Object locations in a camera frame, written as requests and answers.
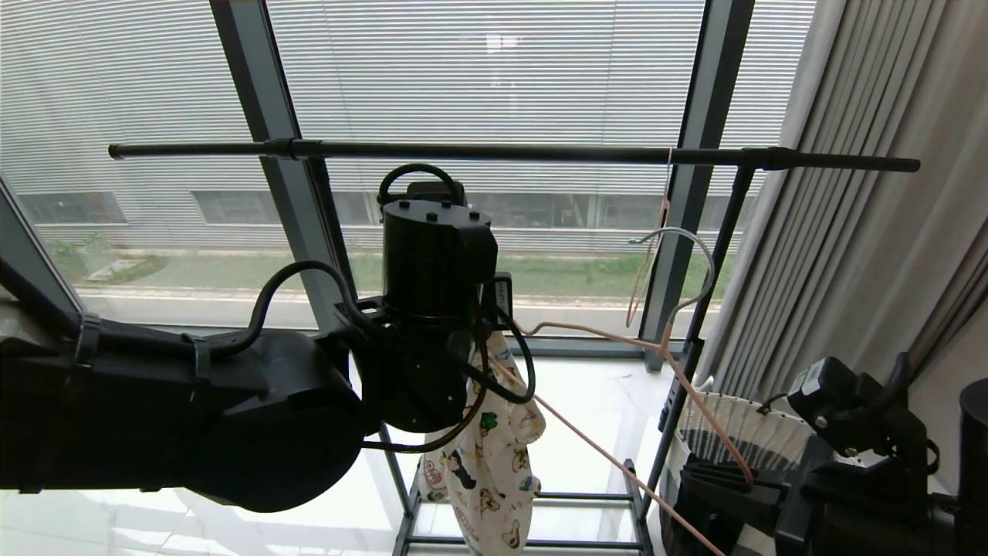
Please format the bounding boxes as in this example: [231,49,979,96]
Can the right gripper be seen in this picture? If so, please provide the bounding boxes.
[773,454,959,556]

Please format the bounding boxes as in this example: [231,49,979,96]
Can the pink clothes hanger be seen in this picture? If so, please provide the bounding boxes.
[624,148,675,330]
[486,225,758,556]

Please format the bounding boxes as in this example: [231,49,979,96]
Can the cream printed garment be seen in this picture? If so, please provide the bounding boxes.
[416,331,548,556]

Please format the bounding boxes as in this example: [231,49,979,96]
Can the white laundry basket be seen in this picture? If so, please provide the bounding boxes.
[660,388,821,556]

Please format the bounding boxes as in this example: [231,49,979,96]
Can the black clothes rack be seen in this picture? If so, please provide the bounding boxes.
[107,138,922,556]

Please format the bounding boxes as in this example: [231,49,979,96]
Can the beige curtain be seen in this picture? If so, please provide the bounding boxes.
[697,0,988,466]

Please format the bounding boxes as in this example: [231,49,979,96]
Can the window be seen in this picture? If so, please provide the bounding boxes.
[0,0,819,365]

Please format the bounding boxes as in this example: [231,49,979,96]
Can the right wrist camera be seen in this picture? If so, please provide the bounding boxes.
[785,353,940,481]

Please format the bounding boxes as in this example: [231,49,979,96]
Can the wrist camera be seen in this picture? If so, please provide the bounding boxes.
[785,353,940,481]
[403,180,469,208]

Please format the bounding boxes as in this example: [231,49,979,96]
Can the black cable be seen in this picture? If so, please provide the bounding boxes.
[462,304,538,407]
[376,163,465,205]
[204,260,365,359]

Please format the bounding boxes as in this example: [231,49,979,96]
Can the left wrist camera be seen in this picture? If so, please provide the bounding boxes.
[403,180,469,208]

